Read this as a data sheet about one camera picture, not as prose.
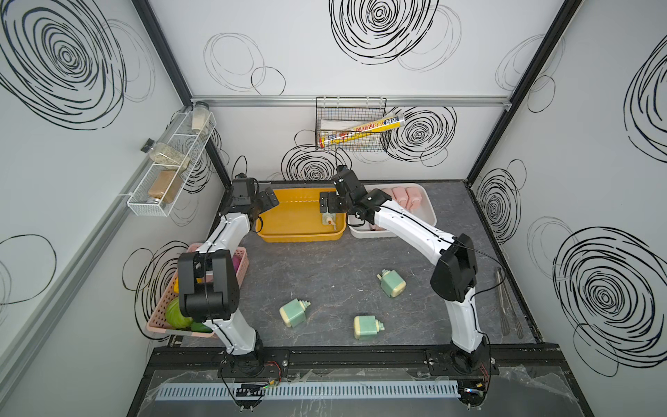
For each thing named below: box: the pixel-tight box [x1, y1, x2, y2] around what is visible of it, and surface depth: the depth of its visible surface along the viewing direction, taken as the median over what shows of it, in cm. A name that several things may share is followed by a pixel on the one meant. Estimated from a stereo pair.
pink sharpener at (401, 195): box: [391, 186, 410, 208], surface depth 107 cm
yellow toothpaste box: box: [319, 114, 406, 149], surface depth 86 cm
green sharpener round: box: [321, 211, 337, 232], surface depth 101 cm
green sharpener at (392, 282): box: [376, 268, 407, 298], surface depth 84 cm
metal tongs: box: [496, 266, 524, 339], surface depth 85 cm
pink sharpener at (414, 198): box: [404, 186, 423, 212], surface depth 108 cm
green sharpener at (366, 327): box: [353, 315, 385, 341], surface depth 75 cm
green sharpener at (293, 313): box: [278, 297, 311, 329], surface depth 79 cm
